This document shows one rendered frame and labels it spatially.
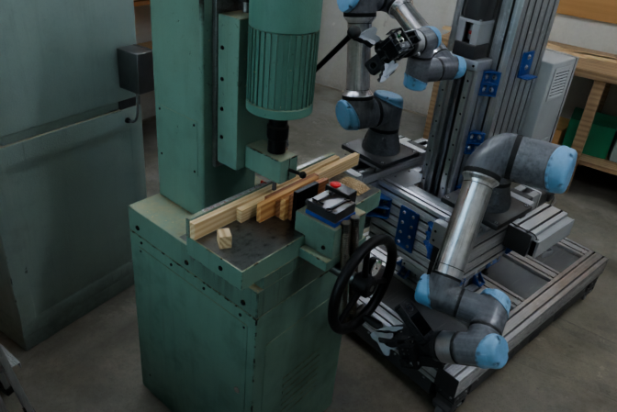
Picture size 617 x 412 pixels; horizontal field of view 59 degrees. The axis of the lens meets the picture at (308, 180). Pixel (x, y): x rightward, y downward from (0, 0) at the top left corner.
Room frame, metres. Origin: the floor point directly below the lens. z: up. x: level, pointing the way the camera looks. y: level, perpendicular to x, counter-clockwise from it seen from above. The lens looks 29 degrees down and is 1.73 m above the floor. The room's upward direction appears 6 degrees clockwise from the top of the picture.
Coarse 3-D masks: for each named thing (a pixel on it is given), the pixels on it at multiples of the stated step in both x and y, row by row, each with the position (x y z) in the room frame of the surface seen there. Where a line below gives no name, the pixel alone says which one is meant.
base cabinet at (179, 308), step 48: (144, 240) 1.39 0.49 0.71; (144, 288) 1.39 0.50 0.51; (192, 288) 1.24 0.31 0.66; (144, 336) 1.41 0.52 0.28; (192, 336) 1.24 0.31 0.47; (240, 336) 1.11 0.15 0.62; (288, 336) 1.19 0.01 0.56; (336, 336) 1.39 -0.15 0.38; (144, 384) 1.43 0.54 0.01; (192, 384) 1.25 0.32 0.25; (240, 384) 1.11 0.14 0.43; (288, 384) 1.21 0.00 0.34
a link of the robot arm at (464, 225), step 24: (480, 144) 1.30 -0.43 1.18; (504, 144) 1.25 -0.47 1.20; (480, 168) 1.23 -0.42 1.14; (504, 168) 1.23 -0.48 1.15; (480, 192) 1.20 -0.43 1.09; (456, 216) 1.17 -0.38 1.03; (480, 216) 1.17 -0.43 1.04; (456, 240) 1.13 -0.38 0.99; (456, 264) 1.09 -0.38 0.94; (432, 288) 1.06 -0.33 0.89; (456, 288) 1.06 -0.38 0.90
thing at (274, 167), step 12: (252, 144) 1.39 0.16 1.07; (264, 144) 1.40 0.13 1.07; (252, 156) 1.36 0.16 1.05; (264, 156) 1.34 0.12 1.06; (276, 156) 1.33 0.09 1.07; (288, 156) 1.34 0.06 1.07; (252, 168) 1.36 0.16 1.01; (264, 168) 1.33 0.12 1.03; (276, 168) 1.31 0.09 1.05; (288, 168) 1.33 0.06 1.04; (276, 180) 1.30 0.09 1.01
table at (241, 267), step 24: (192, 240) 1.15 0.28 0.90; (216, 240) 1.15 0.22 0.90; (240, 240) 1.16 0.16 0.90; (264, 240) 1.17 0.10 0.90; (288, 240) 1.18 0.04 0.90; (360, 240) 1.26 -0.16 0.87; (216, 264) 1.09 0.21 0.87; (240, 264) 1.06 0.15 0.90; (264, 264) 1.10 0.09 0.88; (240, 288) 1.04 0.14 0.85
